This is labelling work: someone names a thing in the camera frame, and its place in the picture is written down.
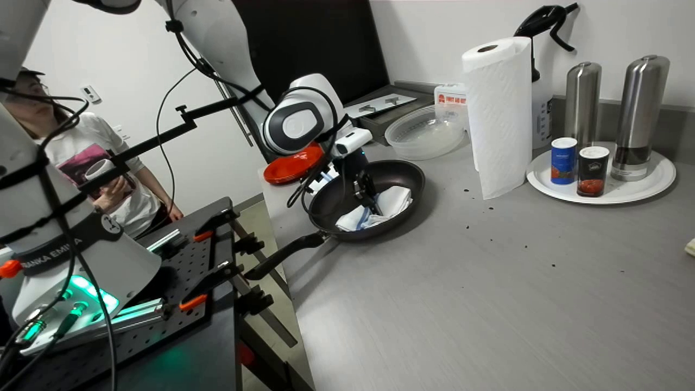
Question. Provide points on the small dark red can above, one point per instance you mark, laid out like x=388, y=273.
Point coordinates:
x=593, y=175

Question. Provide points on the black articulated camera mount arm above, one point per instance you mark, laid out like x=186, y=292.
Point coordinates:
x=218, y=107

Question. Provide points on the black perforated workbench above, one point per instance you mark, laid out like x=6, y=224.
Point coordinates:
x=180, y=263

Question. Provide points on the round white plate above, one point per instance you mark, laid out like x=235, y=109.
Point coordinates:
x=638, y=189

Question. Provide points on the tall metal grinder mill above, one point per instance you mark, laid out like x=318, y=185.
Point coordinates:
x=641, y=109
x=582, y=101

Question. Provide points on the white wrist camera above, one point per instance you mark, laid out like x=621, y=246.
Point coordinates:
x=352, y=142

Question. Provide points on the small blue white can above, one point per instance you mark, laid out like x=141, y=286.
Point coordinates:
x=564, y=164

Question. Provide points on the small white blue item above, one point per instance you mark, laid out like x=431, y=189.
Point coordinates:
x=325, y=179

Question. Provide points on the flat gray board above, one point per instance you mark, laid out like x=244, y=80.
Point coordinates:
x=382, y=105

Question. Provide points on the teal lit strip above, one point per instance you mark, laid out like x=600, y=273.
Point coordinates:
x=138, y=313

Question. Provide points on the red round dish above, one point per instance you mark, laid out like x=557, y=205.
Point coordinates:
x=289, y=168

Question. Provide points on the white first aid kit box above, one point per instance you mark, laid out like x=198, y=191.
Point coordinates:
x=451, y=97

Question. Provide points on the white blue striped kitchen cloth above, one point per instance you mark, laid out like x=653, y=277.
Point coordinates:
x=393, y=199

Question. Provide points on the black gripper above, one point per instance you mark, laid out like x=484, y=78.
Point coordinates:
x=358, y=170

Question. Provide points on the white paper towel roll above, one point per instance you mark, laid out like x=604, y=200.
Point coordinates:
x=500, y=122

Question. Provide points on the person in white shirt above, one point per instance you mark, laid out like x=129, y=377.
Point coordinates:
x=77, y=142

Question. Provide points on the black headed spray bottle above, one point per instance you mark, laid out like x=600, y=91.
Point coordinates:
x=540, y=19

